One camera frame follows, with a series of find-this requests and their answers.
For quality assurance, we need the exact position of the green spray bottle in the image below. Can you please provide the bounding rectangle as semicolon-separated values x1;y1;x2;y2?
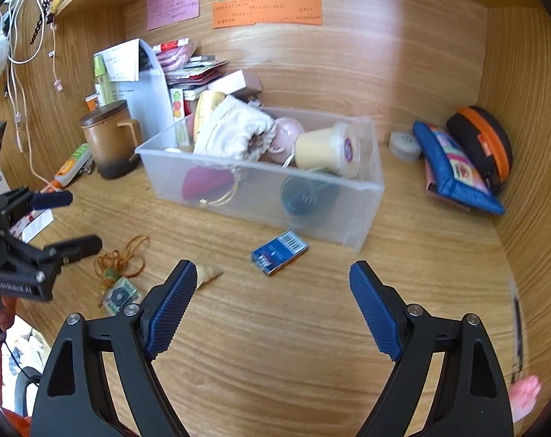
92;54;114;107

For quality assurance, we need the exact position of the green orange marker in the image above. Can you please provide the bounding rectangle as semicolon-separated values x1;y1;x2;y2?
52;143;93;190

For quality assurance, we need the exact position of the red velvet pouch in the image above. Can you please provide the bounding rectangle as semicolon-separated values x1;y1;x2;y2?
181;166;233;201

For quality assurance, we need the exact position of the small blue box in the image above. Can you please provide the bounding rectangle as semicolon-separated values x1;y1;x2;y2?
250;230;310;277

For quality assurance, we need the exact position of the blue zip pouch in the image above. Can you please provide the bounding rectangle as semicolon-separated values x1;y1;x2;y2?
412;121;505;216

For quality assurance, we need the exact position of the pink notebook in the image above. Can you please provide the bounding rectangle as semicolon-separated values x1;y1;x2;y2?
423;159;472;212

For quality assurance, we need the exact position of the clear tape roll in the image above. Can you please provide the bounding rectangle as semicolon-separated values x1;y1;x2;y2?
388;131;422;162

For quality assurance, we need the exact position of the wooden desktop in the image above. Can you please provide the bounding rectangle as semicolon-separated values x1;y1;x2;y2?
16;137;527;437

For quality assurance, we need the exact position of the white hanging cable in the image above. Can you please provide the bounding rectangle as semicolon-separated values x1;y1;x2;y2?
4;0;64;153

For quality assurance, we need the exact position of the pink paper note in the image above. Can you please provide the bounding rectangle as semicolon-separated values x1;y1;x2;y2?
146;0;200;31

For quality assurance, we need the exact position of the striped seashell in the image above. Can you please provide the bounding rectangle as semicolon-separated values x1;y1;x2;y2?
196;264;224;290

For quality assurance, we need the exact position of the pink round case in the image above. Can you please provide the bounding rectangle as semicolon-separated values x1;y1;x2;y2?
259;117;304;165

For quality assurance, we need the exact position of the black orange zip case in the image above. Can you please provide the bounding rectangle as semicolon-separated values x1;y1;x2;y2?
445;106;514;194

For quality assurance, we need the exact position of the green card charm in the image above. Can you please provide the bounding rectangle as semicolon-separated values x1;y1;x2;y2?
101;277;144;315

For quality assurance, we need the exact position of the person's left hand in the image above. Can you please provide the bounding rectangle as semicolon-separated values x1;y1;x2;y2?
0;295;16;333

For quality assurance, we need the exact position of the clear plastic storage box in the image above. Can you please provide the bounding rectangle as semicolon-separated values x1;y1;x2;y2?
135;105;386;252

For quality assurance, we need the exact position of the orange string charm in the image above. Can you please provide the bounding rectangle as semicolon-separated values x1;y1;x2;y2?
93;235;151;292

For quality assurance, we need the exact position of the orange paper note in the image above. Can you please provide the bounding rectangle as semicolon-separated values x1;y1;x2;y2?
212;0;324;29

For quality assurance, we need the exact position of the brown lidded mug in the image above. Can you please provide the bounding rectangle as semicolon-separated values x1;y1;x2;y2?
79;101;143;179

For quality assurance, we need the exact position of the dark green pump bottle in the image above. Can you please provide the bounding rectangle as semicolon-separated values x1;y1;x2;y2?
280;175;342;214

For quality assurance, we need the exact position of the pink soft object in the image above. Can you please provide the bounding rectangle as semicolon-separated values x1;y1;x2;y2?
508;374;543;422

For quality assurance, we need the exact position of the fruit print box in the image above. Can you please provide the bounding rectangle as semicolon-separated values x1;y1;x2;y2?
168;86;199;123

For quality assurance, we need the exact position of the white drawstring pouch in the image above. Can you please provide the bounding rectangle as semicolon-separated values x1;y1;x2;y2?
192;95;276;162

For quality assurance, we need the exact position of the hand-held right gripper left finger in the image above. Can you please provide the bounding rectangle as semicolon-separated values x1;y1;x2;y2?
30;259;199;437

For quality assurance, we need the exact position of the pile of small packets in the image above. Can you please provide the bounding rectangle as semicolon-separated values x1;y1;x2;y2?
150;40;231;87

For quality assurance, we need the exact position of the yellow foil packet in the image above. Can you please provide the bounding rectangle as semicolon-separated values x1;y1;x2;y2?
194;90;227;144

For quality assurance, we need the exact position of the black chain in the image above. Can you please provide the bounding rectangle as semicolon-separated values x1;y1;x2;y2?
30;0;55;46

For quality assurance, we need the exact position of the white printed box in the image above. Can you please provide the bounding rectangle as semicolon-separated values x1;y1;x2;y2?
9;209;54;243

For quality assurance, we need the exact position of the white cardboard box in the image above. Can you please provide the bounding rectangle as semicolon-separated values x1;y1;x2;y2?
207;69;263;98

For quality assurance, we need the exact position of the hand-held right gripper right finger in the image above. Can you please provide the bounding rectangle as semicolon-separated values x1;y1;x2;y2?
348;260;515;437

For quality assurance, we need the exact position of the white file holder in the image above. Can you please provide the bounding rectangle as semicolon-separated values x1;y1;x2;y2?
93;39;176;146

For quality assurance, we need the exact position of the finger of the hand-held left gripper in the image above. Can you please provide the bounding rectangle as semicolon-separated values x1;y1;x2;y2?
0;189;74;227
7;234;104;279

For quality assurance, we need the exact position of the cream plastic jar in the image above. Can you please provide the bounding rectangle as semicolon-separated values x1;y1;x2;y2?
295;121;362;178

